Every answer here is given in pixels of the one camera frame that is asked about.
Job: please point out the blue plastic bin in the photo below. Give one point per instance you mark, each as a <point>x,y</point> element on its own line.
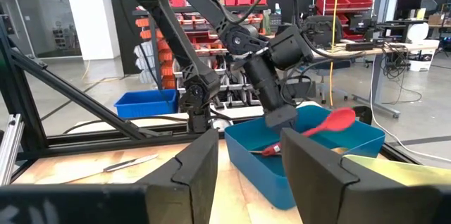
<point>253,167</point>

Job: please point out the large red storage bin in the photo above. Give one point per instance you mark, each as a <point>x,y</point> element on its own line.
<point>357,0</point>
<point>329,2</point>

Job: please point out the wooden-top office desk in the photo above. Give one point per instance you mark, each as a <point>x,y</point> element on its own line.
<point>352,52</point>

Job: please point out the blue floor storage tote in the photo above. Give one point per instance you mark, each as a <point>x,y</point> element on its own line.
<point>141,106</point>

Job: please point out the white building column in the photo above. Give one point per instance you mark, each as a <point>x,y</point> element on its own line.
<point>91,12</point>

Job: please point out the yellow translucent plastic bin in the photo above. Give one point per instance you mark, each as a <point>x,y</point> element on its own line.
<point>405,171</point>

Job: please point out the red silicone spoon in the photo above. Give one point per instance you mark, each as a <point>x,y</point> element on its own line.
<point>336,120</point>

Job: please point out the dark desk monitor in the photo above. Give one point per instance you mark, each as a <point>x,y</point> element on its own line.
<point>408,5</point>

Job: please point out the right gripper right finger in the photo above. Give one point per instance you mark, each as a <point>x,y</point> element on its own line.
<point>313,188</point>

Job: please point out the parts shelf with orange bins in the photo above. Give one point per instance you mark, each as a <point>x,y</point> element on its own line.
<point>163,55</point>

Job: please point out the silver aluminium extrusion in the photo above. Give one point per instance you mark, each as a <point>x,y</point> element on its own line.
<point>10,146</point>

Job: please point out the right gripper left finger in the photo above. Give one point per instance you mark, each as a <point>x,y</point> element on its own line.
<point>190,196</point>

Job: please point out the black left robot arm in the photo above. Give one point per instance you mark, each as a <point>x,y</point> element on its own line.
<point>174,37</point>

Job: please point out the wooden stick utensil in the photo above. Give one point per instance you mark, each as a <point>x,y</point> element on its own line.
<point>134,161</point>

